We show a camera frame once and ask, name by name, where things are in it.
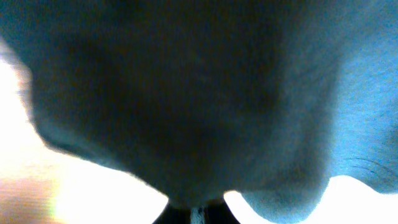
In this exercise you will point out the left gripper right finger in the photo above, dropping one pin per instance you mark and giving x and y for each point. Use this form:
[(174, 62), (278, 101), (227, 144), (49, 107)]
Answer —
[(217, 212)]

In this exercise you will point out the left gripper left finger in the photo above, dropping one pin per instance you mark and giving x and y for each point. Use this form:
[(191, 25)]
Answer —
[(171, 215)]

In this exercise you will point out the black t-shirt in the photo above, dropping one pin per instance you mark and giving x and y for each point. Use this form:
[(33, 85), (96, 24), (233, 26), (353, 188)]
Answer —
[(196, 98)]

